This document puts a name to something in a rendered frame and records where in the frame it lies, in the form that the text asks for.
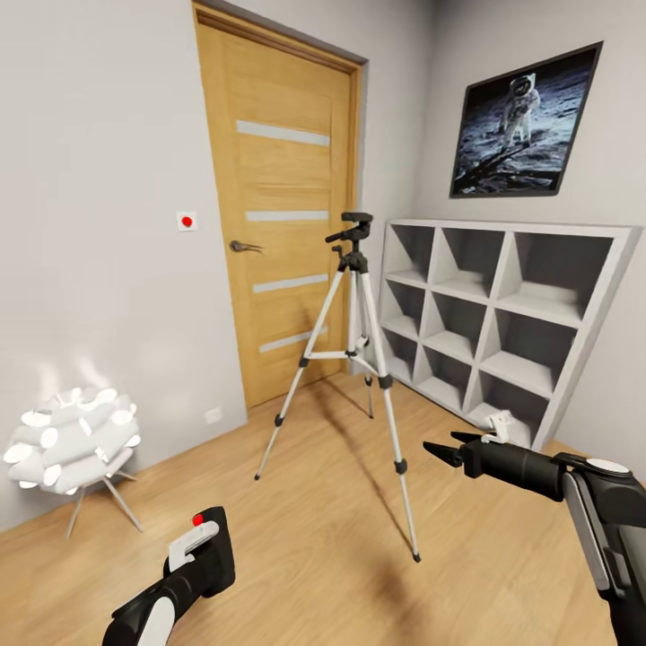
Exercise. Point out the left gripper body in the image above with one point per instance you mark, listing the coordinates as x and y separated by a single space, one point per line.
201 573

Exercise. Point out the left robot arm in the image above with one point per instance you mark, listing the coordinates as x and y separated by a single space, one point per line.
148 617

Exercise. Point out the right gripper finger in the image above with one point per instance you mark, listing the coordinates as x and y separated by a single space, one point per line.
453 456
465 437

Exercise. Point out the digital camera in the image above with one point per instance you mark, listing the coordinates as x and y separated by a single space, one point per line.
222 541

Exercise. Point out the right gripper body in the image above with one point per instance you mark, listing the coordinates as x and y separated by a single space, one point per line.
501 460

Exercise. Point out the camera tripod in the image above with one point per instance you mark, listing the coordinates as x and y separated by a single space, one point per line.
360 291

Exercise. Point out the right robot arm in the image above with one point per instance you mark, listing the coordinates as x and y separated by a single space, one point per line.
607 505

